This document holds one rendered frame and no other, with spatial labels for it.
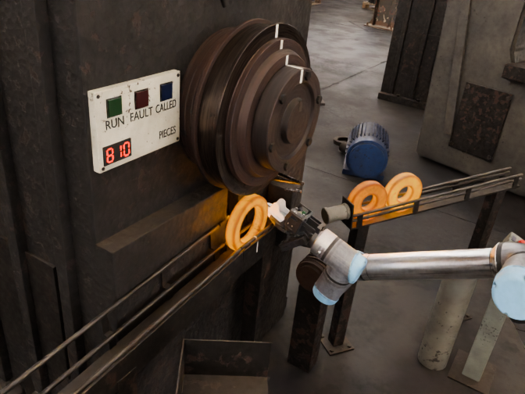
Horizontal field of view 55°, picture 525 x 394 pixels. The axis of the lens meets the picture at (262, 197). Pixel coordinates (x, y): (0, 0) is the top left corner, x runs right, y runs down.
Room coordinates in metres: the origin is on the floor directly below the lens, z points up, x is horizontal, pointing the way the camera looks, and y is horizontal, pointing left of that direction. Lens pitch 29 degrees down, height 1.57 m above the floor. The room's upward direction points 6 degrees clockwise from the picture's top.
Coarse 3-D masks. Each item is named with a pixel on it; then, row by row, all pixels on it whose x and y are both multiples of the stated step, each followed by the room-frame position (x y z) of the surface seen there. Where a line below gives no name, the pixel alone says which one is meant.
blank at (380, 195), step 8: (360, 184) 1.63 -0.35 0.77; (368, 184) 1.62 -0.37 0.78; (376, 184) 1.63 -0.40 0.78; (352, 192) 1.61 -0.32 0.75; (360, 192) 1.60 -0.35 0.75; (368, 192) 1.62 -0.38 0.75; (376, 192) 1.63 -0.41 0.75; (384, 192) 1.65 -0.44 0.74; (352, 200) 1.59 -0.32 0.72; (360, 200) 1.61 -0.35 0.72; (376, 200) 1.64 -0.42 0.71; (384, 200) 1.65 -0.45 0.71; (360, 208) 1.61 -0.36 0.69; (368, 208) 1.64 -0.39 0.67; (376, 208) 1.64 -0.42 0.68
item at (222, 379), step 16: (192, 352) 0.85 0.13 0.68; (208, 352) 0.85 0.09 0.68; (224, 352) 0.86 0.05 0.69; (240, 352) 0.86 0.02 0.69; (256, 352) 0.86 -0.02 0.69; (192, 368) 0.85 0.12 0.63; (208, 368) 0.85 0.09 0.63; (224, 368) 0.86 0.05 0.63; (240, 368) 0.86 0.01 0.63; (256, 368) 0.86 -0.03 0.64; (192, 384) 0.82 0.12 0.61; (208, 384) 0.83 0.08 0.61; (224, 384) 0.83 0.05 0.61; (240, 384) 0.84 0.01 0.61; (256, 384) 0.84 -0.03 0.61
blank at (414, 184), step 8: (400, 176) 1.69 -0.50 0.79; (408, 176) 1.69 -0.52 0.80; (392, 184) 1.67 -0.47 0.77; (400, 184) 1.67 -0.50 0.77; (408, 184) 1.69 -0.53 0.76; (416, 184) 1.71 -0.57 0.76; (392, 192) 1.66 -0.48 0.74; (408, 192) 1.72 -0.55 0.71; (416, 192) 1.71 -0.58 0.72; (392, 200) 1.67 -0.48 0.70; (400, 200) 1.70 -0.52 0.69; (408, 200) 1.70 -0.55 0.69; (392, 208) 1.67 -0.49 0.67
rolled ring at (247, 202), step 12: (240, 204) 1.29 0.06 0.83; (252, 204) 1.31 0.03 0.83; (264, 204) 1.37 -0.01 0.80; (240, 216) 1.26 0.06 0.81; (264, 216) 1.38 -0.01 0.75; (228, 228) 1.25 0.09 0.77; (240, 228) 1.27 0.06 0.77; (252, 228) 1.37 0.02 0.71; (228, 240) 1.25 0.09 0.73; (240, 240) 1.27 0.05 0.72
